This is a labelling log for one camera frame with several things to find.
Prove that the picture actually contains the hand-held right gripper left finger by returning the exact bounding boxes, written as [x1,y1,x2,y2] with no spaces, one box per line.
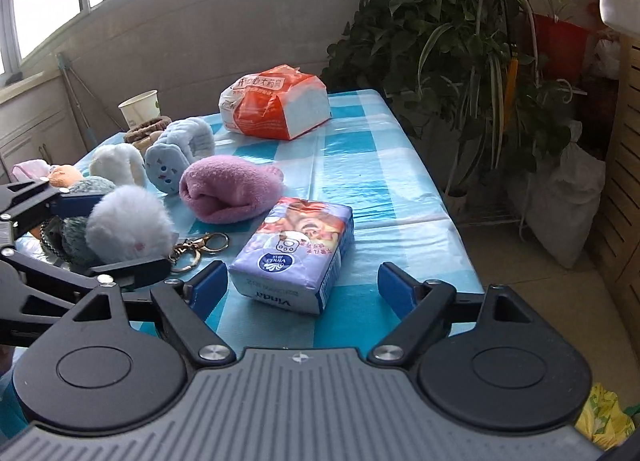
[75,260,237,367]

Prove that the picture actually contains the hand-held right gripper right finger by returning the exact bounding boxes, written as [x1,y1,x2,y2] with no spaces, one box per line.
[367,262,538,367]

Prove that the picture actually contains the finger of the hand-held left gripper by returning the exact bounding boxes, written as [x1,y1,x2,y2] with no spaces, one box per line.
[0,180,106,231]
[0,243,173,342]

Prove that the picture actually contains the orange plush sock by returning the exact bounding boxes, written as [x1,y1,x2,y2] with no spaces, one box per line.
[50,164,85,189]

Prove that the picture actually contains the white pompom keychain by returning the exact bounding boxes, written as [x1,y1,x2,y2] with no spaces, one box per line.
[85,186,230,274]

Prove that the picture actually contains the purple tissue pack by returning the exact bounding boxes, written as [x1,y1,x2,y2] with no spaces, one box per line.
[228,197,355,316]

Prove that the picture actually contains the pink fluffy sock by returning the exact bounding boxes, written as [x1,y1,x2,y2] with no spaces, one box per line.
[179,155,286,223]

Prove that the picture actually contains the light blue fluffy earmuffs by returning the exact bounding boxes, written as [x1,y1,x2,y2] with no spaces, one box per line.
[90,117,217,197]

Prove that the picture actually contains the white pink baby socks bundle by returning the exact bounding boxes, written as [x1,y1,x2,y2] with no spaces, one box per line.
[11,160,52,183]

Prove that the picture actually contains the white paper cup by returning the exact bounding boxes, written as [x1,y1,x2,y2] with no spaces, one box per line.
[118,90,160,131]

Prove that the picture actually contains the grey folding drying rack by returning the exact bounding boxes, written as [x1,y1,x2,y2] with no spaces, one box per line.
[55,52,126,152]

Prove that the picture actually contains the blue checkered tablecloth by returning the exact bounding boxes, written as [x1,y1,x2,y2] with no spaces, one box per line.
[0,88,485,442]

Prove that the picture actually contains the large white sack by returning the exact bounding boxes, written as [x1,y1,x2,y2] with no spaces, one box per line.
[520,121,607,269]

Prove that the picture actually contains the orange white tissue pack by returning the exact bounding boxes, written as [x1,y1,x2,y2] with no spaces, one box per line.
[218,64,332,141]

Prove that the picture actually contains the spider plant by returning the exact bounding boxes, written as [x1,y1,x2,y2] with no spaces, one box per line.
[415,0,586,197]

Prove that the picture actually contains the yellow stick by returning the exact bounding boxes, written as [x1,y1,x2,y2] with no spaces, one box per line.
[502,44,521,134]

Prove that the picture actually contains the wooden slatted panel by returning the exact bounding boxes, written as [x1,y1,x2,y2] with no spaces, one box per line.
[585,36,640,312]

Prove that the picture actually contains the yellow patterned cloth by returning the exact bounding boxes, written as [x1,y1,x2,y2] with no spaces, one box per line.
[575,383,637,452]

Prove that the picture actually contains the large leafy green plant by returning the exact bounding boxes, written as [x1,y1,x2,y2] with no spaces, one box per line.
[320,0,551,142]

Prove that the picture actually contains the red flower pot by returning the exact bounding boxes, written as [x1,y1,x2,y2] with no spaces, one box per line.
[530,14,591,87]

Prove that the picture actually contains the small white plastic bag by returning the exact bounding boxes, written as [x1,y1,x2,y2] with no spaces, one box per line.
[592,38,623,79]

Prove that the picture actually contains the dark brown hair tie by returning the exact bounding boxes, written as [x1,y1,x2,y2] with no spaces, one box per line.
[131,116,173,134]

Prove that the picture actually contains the white wire plant stand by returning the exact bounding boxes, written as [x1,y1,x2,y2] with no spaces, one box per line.
[445,191,531,229]

